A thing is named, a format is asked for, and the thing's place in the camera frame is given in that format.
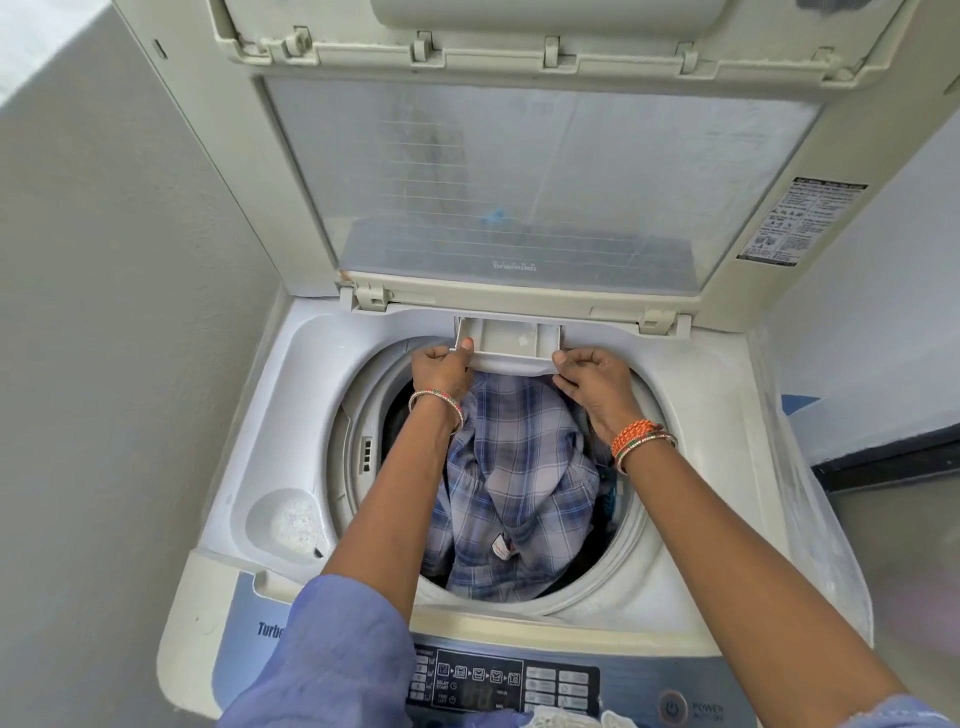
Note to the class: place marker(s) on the person's left forearm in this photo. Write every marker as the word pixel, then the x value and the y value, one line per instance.
pixel 390 517

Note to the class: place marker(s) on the white fringed scarf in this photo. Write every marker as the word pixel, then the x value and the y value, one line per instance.
pixel 577 718

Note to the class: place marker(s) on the blue plaid shirt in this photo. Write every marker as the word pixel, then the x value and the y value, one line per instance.
pixel 517 465

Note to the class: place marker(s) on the beaded green red bangle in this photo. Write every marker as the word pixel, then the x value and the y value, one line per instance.
pixel 652 442

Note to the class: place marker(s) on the person's blue tunic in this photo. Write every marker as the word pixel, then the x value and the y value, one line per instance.
pixel 330 660

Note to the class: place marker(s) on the person's right forearm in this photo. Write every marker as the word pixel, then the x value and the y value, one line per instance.
pixel 750 570

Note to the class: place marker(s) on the white blue washing machine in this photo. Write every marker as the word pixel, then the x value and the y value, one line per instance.
pixel 712 487

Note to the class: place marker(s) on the thin multicolour bangle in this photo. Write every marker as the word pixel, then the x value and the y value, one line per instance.
pixel 435 395

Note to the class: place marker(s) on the white detergent drawer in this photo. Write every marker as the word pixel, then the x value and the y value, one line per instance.
pixel 510 345

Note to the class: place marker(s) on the person's right hand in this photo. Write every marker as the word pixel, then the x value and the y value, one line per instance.
pixel 604 390

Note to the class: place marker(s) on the person's left hand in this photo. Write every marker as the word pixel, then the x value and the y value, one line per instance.
pixel 442 375

